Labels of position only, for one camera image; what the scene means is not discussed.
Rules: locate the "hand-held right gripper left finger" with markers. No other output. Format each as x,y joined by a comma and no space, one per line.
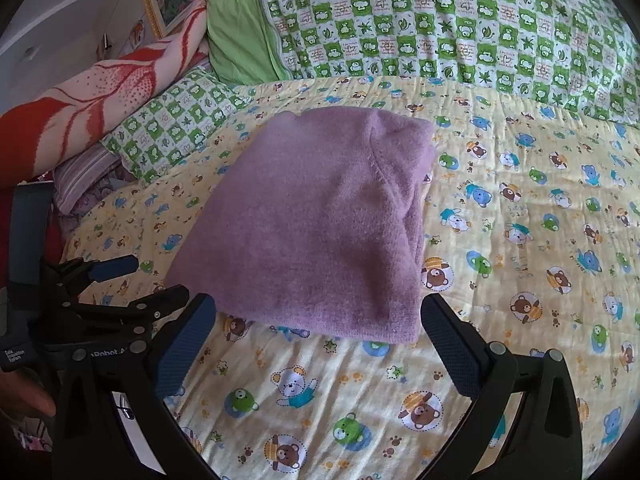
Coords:
185,345

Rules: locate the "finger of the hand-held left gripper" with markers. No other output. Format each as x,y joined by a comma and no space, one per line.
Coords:
115,266
160,301

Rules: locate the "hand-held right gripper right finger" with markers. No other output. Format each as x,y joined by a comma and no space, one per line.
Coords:
450,345

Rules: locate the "purple knit sweater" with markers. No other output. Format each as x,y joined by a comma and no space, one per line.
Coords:
310,220

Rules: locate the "person's left hand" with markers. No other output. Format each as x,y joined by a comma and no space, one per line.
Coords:
27,400

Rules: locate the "purple striped pillow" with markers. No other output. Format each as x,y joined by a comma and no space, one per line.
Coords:
85,175

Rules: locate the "yellow bear print bedsheet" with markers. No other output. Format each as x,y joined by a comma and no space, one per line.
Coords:
500,260

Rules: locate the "green checked pillow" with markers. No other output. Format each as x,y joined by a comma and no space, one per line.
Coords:
170,120

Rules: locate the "red and white blanket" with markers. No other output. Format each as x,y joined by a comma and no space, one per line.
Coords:
100,100

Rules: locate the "white cabinet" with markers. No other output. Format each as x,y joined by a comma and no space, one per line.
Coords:
75,20

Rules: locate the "plain green cloth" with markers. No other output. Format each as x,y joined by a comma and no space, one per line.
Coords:
235,35

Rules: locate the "green checked quilt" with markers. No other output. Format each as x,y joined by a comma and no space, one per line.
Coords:
450,20

